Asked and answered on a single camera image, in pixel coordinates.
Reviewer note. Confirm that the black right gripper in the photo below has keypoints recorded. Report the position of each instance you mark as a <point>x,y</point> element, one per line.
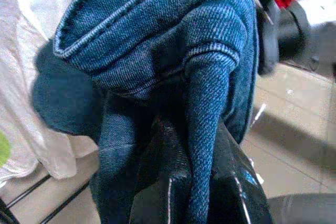
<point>288,37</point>

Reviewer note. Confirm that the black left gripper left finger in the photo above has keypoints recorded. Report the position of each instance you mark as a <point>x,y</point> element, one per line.
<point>162,182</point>

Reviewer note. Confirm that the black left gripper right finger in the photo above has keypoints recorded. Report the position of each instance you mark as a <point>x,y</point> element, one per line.
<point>236,190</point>

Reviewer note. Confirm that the blue denim jacket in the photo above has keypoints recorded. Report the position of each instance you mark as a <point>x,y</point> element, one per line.
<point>157,37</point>

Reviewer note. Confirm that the chrome and black clothes rack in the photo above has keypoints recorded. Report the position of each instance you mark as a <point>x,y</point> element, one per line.
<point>5,217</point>

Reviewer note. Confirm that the beige jacket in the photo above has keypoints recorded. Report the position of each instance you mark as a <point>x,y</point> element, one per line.
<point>26,77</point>

